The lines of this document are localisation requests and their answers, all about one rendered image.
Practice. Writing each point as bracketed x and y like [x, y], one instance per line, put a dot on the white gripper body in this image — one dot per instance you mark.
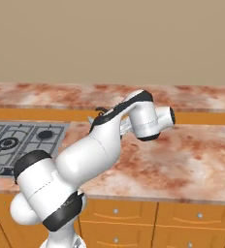
[125, 126]

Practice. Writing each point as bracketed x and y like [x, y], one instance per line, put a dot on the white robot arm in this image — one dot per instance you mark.
[85, 158]

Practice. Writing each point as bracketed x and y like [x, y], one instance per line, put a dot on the round silver drawer knob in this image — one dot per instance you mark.
[189, 245]
[115, 240]
[199, 215]
[115, 210]

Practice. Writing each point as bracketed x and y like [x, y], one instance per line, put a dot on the orange drawer front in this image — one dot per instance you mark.
[134, 235]
[134, 211]
[169, 237]
[214, 216]

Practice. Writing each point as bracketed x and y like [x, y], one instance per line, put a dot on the orange wooden counter panel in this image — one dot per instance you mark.
[37, 114]

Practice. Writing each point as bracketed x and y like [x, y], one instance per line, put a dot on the grey gas hob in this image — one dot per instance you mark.
[24, 139]

